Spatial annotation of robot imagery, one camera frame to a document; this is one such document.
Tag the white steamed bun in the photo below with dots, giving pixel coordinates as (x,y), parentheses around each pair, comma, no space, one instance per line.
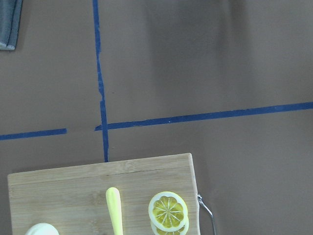
(42,229)

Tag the yellow plastic knife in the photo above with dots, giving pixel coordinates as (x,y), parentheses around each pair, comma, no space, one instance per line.
(115,210)

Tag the wooden cutting board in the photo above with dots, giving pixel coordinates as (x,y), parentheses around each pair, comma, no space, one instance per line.
(73,199)

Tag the grey folded cloth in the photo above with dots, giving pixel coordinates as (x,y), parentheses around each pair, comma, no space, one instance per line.
(10,13)

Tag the metal board handle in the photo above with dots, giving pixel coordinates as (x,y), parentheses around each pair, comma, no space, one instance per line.
(207,209)

